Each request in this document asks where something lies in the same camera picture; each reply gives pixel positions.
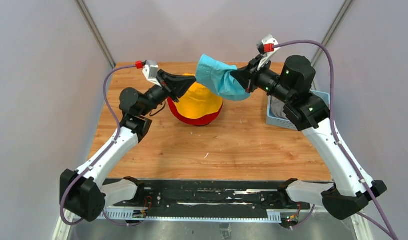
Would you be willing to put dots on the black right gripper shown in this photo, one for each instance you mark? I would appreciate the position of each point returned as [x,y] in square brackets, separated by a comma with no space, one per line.
[245,76]

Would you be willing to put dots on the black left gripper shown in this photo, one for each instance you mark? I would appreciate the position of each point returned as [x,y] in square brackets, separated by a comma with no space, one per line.
[174,85]

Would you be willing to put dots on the yellow bucket hat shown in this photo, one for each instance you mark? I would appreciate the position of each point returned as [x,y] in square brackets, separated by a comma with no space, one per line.
[197,102]

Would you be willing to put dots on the light blue bucket hat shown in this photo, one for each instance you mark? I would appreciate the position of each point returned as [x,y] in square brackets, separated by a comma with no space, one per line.
[216,76]

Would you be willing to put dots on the red bucket hat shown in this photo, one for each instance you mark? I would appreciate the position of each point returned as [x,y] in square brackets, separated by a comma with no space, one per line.
[199,122]

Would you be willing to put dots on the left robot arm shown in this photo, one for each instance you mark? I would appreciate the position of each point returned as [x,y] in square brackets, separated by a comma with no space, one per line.
[82,191]

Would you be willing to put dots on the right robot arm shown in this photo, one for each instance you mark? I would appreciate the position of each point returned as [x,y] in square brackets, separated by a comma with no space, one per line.
[351,189]

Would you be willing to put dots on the grey hat in basket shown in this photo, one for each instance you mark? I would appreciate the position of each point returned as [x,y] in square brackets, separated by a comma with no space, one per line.
[276,108]

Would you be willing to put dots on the light blue plastic basket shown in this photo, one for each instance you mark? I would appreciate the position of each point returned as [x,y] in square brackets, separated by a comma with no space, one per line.
[271,120]

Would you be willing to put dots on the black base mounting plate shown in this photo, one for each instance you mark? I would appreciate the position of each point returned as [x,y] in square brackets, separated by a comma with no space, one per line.
[207,201]

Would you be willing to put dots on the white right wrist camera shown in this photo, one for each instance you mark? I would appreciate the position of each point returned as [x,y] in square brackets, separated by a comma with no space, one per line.
[266,48]

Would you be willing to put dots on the aluminium frame rail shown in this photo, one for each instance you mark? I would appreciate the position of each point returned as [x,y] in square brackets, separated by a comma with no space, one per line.
[315,223]

